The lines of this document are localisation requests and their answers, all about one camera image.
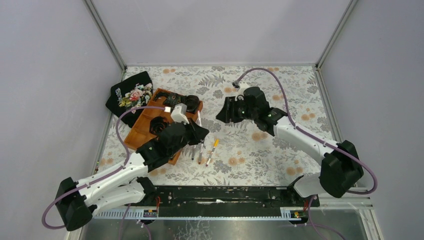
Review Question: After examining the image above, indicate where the rolled dark tie back right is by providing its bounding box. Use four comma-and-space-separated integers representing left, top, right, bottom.
183, 95, 200, 114

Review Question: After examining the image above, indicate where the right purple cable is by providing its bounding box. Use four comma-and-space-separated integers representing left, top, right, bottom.
233, 67, 379, 240

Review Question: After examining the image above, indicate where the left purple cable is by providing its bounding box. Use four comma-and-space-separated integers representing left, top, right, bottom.
41, 105, 171, 240

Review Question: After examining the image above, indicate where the rolled dark tie back left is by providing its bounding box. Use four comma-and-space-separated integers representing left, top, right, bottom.
154, 91, 183, 108

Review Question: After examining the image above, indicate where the rolled tie black orange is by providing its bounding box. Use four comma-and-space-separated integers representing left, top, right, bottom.
149, 116, 169, 136

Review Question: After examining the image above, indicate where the floral table mat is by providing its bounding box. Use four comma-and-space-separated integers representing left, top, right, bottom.
97, 65, 347, 187

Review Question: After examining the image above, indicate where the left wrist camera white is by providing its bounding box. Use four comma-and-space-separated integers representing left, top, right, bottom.
164, 103, 190, 125

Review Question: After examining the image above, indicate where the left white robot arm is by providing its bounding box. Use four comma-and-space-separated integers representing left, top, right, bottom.
55, 120, 209, 232

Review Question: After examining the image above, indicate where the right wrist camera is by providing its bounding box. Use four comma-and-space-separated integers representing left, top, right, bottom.
232, 81, 250, 97

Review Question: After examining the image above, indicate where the white marker red tip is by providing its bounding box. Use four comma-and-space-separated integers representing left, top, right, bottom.
197, 110, 202, 127

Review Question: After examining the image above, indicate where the white marker blue end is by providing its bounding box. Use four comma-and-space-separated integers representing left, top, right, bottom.
191, 145, 197, 161

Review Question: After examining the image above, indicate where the orange wooden divided tray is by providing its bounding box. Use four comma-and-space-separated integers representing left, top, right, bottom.
124, 88, 204, 151

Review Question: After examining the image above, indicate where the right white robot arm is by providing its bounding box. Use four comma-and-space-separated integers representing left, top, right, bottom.
216, 86, 364, 198

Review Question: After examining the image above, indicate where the black floral embroidered cloth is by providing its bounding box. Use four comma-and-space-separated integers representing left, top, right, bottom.
105, 71, 154, 117

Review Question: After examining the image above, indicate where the purple cable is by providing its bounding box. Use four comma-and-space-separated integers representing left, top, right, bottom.
41, 105, 171, 240
233, 67, 379, 240

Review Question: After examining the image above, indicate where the rolled dark tie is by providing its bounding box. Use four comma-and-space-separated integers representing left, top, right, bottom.
154, 91, 183, 108
183, 95, 200, 114

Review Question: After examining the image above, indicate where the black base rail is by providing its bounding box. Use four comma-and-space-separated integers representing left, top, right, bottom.
131, 185, 320, 218

